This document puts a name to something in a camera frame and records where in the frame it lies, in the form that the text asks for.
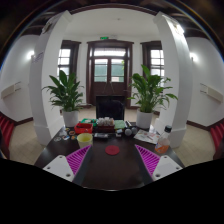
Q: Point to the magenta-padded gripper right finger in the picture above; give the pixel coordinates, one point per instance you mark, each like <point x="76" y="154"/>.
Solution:
<point x="148" y="159"/>

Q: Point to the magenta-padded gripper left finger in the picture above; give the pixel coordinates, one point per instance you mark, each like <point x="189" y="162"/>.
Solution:
<point x="78" y="160"/>

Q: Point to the clear orange-label drink bottle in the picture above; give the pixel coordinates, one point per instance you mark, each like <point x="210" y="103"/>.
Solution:
<point x="162" y="144"/>

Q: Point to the pale yellow cup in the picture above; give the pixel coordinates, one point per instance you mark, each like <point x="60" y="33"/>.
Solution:
<point x="84" y="140"/>

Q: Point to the printed white leaflet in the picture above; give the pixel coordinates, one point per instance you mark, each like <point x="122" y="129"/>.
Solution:
<point x="146" y="136"/>

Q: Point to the grey ball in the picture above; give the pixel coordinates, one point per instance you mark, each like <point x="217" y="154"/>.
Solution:
<point x="134" y="130"/>
<point x="128" y="132"/>

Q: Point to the red plastic box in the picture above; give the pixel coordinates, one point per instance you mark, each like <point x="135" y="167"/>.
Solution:
<point x="83" y="128"/>

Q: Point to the flat black device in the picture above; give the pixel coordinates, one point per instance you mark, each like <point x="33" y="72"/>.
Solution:
<point x="101" y="135"/>

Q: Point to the flat round red coaster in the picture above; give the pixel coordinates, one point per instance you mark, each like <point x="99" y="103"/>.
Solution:
<point x="112" y="150"/>

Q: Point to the green and white box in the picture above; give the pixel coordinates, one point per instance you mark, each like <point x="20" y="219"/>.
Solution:
<point x="88" y="121"/>

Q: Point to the green folded cloth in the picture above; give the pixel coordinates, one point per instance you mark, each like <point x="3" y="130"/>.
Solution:
<point x="119" y="124"/>

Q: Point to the black chair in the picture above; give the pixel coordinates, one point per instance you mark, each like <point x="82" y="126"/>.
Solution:
<point x="110" y="108"/>

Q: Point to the small-leaved plant in white pot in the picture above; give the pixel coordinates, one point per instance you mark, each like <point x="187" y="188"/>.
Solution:
<point x="68" y="96"/>

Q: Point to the large-leaved plant in white pot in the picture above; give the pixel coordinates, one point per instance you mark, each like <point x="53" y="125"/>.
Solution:
<point x="148" y="93"/>

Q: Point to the red carpeted staircase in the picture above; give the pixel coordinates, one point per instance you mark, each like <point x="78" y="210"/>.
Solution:
<point x="218" y="135"/>
<point x="6" y="128"/>

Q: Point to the dark wooden double door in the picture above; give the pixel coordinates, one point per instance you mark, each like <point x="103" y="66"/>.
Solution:
<point x="100" y="71"/>

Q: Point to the dark-framed window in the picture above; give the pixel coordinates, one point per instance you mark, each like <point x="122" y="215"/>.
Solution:
<point x="64" y="61"/>
<point x="156" y="61"/>

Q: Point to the green exit sign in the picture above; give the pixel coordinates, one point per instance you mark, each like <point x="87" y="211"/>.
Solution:
<point x="104" y="38"/>

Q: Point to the glowing wall lamp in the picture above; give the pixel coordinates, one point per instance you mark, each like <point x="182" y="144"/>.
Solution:
<point x="193" y="57"/>
<point x="30" y="55"/>

